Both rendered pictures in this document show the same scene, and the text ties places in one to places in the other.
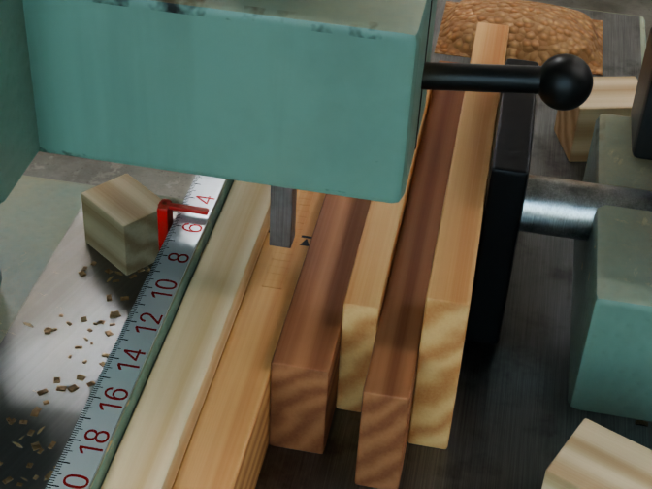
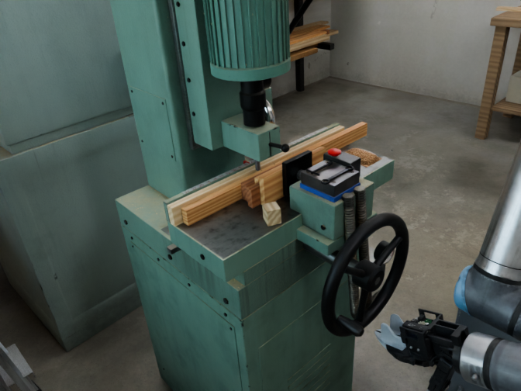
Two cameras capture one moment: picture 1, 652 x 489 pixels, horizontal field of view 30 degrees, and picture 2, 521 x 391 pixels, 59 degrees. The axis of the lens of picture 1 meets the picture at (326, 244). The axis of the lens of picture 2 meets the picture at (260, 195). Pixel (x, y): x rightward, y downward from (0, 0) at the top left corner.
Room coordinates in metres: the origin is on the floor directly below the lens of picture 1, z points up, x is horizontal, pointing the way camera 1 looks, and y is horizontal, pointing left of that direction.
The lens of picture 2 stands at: (-0.37, -0.66, 1.48)
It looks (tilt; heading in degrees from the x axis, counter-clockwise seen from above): 31 degrees down; 41
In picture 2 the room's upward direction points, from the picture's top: 4 degrees counter-clockwise
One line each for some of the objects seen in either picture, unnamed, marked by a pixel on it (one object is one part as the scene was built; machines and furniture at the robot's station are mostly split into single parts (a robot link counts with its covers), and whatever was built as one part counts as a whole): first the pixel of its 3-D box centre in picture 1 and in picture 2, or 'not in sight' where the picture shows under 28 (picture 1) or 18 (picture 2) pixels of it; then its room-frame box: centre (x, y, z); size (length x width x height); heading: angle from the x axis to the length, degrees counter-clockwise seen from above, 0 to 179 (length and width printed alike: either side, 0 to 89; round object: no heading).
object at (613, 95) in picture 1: (602, 118); not in sight; (0.56, -0.14, 0.92); 0.04 x 0.03 x 0.03; 98
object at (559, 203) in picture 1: (570, 209); (306, 177); (0.43, -0.10, 0.95); 0.09 x 0.07 x 0.09; 172
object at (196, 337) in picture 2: not in sight; (244, 318); (0.41, 0.14, 0.36); 0.58 x 0.45 x 0.71; 82
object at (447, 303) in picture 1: (464, 211); (294, 174); (0.44, -0.06, 0.94); 0.22 x 0.02 x 0.08; 172
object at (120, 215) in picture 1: (126, 223); not in sight; (0.57, 0.12, 0.82); 0.04 x 0.03 x 0.04; 45
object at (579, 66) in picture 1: (501, 74); (278, 145); (0.38, -0.06, 1.04); 0.06 x 0.02 x 0.02; 82
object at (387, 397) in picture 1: (421, 244); (286, 179); (0.43, -0.04, 0.93); 0.25 x 0.02 x 0.05; 172
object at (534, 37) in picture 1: (523, 23); (360, 154); (0.68, -0.11, 0.91); 0.10 x 0.07 x 0.02; 82
